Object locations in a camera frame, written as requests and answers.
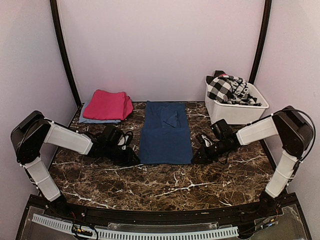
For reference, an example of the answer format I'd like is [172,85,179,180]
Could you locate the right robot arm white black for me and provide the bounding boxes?
[191,105,316,217]

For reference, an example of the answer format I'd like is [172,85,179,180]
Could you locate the dark blue garment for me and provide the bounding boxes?
[138,101,193,165]

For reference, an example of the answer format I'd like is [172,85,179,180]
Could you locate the black corner post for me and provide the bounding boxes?
[49,0,82,107]
[249,0,272,84]

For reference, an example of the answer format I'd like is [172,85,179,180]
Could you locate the folded light blue shirt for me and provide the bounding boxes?
[78,101,121,124]

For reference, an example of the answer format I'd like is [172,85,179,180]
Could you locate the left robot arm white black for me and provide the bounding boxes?
[10,110,141,218]

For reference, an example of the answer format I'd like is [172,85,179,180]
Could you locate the black shirt white lettering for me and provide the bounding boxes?
[224,75,256,106]

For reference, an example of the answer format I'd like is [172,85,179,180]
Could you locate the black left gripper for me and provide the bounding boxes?
[104,143,140,167]

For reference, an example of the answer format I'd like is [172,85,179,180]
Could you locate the pink trousers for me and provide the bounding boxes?
[83,89,134,121]

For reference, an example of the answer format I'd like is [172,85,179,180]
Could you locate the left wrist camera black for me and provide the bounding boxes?
[102,125,124,145]

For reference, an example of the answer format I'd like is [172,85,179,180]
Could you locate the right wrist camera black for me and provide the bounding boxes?
[210,119,233,140]

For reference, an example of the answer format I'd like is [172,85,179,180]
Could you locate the black white checkered shirt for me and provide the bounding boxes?
[205,70,233,104]

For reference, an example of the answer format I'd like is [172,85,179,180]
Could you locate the white slotted cable duct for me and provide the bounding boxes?
[31,214,239,240]

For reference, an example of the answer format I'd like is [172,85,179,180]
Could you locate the right black corner post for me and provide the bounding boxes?
[249,0,272,84]

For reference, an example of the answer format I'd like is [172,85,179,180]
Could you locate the black curved front rail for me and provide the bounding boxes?
[36,199,276,226]

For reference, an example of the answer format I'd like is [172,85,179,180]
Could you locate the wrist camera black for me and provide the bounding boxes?
[210,119,233,140]
[102,125,124,145]

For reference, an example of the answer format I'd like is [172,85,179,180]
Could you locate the white plastic laundry bin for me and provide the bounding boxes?
[205,83,269,125]

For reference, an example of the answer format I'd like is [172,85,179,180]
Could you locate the left black corner post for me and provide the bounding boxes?
[49,0,82,107]

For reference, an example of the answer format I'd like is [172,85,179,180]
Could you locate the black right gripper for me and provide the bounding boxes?
[191,138,231,164]

